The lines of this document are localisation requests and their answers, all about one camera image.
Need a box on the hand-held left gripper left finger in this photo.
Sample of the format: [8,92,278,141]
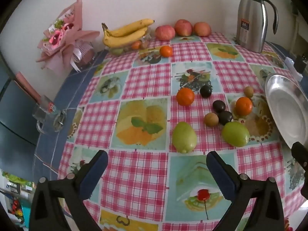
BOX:
[29,149,109,231]

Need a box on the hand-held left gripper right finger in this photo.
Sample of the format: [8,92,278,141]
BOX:
[206,150,285,231]

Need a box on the green mango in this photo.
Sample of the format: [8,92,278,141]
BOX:
[172,122,198,154]
[221,121,250,148]

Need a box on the round steel plate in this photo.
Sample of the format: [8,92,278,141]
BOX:
[265,74,308,150]

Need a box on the large brown round fruit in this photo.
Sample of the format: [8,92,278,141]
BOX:
[204,113,219,127]

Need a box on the dark purple plum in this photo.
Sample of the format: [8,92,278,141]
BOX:
[200,85,212,99]
[220,111,233,126]
[212,100,226,113]

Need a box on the orange tangerine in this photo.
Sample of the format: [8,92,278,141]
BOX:
[159,46,173,58]
[176,88,195,106]
[235,97,253,116]

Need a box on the clear glass mug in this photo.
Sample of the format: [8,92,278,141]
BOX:
[32,95,66,134]

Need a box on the white power strip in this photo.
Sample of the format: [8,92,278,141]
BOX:
[284,56,304,82]

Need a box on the black charger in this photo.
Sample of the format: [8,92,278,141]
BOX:
[295,55,308,74]

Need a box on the pink checked tablecloth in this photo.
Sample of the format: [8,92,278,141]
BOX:
[58,32,308,231]

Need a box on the clear glass bowl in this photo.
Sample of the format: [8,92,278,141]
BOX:
[106,35,152,56]

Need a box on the steel thermos jug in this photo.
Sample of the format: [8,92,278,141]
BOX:
[236,0,279,53]

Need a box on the pink flower bouquet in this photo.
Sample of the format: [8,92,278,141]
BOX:
[36,0,100,72]

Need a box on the red apple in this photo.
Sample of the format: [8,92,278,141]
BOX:
[155,25,176,41]
[193,22,212,37]
[174,19,193,37]

